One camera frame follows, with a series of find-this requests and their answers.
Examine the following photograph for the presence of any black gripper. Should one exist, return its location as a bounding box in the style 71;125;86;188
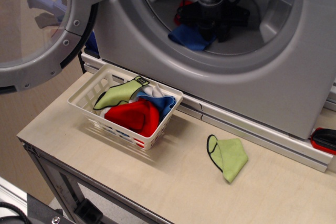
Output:
192;0;250;42

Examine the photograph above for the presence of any blue cloth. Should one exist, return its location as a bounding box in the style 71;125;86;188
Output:
168;24;216;51
136;91;176;122

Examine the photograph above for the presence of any red cloth with black trim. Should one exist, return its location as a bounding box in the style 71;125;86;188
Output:
173;0;195;26

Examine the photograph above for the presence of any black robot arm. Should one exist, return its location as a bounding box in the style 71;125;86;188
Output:
175;0;250;42

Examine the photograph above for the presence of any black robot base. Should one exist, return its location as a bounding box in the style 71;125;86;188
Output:
1;195;73;224

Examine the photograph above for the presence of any grey toy washing machine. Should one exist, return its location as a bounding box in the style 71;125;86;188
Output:
70;0;335;138

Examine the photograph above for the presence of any white plastic laundry basket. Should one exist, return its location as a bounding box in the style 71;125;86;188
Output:
68;65;183;150

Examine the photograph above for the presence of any white cloth in basket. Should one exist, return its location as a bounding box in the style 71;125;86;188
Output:
142;85;164;98

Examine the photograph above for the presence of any blue cloth in basket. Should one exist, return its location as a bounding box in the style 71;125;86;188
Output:
136;91;176;122

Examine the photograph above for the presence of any red cloth in basket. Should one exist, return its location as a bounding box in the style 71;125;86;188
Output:
104;98;160;137

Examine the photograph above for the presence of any green cloth in basket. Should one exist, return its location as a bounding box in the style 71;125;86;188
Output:
93;76;149;110

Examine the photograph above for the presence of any green cloth on table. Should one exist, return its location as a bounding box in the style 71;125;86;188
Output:
206;135;248;183

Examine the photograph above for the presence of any red and black tool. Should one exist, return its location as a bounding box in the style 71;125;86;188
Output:
310;127;335;155

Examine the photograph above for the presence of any blue clamp behind door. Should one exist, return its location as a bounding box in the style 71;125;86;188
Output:
27;0;67;29

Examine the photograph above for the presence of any grey round washer door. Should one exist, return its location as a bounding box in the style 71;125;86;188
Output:
1;0;103;94

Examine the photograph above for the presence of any white aluminium base rail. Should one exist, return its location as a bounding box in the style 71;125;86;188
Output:
80;52;336;173

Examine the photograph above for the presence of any grey metal table frame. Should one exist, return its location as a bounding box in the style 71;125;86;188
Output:
18;137;171;223

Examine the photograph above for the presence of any black bracket under table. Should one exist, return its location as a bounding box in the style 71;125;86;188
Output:
74;198;103;224

